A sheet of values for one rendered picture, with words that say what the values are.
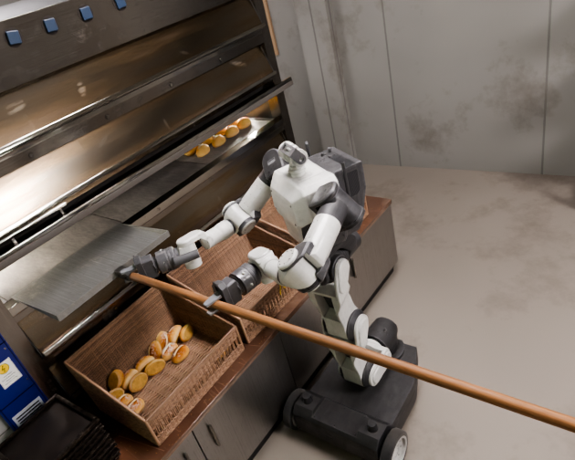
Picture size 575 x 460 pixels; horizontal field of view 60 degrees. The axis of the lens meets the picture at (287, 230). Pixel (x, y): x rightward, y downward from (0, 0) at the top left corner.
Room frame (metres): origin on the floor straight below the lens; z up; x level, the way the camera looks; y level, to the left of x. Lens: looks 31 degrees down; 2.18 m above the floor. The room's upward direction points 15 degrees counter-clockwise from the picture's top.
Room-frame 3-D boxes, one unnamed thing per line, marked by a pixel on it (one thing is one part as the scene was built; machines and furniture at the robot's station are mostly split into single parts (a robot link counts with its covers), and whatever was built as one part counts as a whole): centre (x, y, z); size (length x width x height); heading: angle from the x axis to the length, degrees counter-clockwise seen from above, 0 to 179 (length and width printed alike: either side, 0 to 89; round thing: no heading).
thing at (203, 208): (2.26, 0.49, 1.02); 1.79 x 0.11 x 0.19; 136
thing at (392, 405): (1.70, -0.18, 0.19); 0.64 x 0.52 x 0.33; 137
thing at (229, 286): (1.35, 0.22, 1.20); 0.12 x 0.10 x 0.13; 129
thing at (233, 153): (2.28, 0.50, 1.16); 1.80 x 0.06 x 0.04; 136
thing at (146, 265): (1.62, 0.52, 1.20); 0.12 x 0.10 x 0.13; 102
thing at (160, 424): (1.66, 0.69, 0.72); 0.56 x 0.49 x 0.28; 137
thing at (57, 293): (1.77, 0.80, 1.19); 0.55 x 0.36 x 0.03; 137
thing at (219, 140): (2.99, 0.40, 1.21); 0.61 x 0.48 x 0.06; 46
